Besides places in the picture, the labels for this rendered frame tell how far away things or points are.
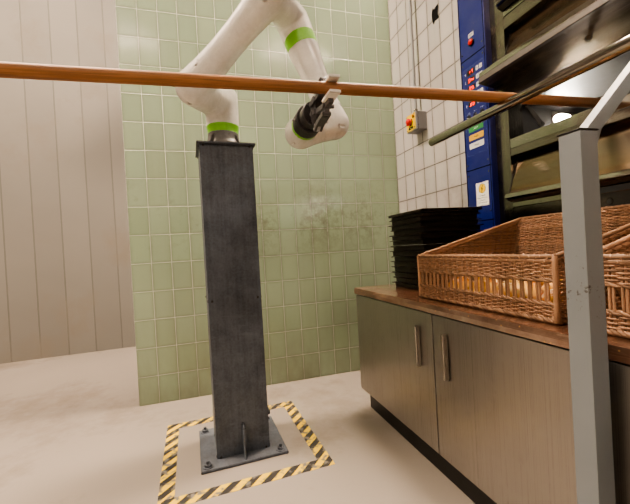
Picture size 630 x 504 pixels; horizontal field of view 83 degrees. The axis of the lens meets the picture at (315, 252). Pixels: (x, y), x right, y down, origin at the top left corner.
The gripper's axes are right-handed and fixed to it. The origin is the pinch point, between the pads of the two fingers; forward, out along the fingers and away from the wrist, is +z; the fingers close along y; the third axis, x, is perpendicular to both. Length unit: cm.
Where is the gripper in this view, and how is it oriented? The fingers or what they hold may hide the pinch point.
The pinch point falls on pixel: (330, 88)
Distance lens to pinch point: 100.3
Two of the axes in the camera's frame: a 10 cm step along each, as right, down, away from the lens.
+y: 0.5, 10.0, 0.1
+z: 2.6, 0.0, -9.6
